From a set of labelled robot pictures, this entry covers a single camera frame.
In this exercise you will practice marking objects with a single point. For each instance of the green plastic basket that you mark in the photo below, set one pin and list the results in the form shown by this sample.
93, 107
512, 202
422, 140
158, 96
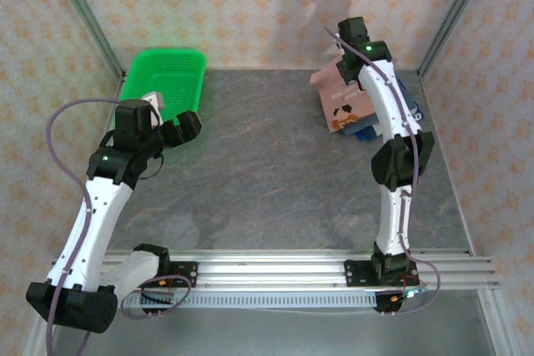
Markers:
167, 76

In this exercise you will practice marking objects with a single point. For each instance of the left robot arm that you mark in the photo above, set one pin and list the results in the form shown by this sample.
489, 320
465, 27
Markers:
96, 222

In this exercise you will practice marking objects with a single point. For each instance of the aluminium frame post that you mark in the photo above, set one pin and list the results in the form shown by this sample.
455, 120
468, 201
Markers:
83, 10
454, 10

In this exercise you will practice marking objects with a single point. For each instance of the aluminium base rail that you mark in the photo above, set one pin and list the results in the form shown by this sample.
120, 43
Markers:
271, 268

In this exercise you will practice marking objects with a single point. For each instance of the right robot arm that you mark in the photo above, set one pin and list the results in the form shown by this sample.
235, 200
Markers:
390, 97

